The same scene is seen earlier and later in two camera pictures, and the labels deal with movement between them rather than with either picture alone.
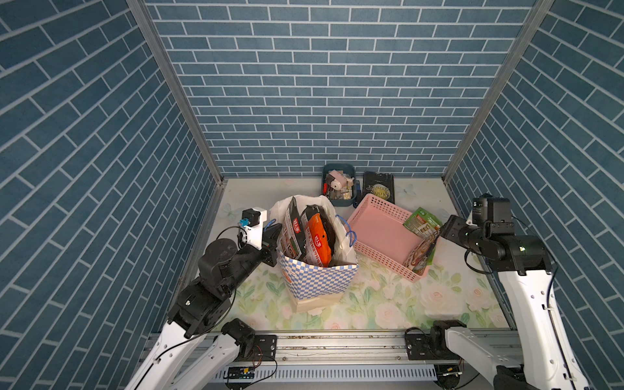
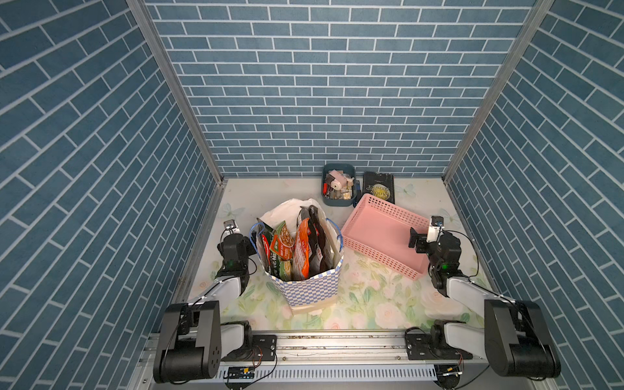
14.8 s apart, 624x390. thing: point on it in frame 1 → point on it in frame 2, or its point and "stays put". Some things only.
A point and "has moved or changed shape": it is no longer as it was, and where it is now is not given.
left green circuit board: [240, 373] stays put
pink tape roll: [340, 179] stays put
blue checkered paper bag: [312, 287] has moved or changed shape
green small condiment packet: [423, 223] → [283, 242]
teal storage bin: [340, 202] stays put
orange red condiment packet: [320, 239] → [301, 249]
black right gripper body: [458, 231] → [422, 246]
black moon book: [380, 184] stays put
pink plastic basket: [378, 231] stays put
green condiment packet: [422, 255] → [281, 268]
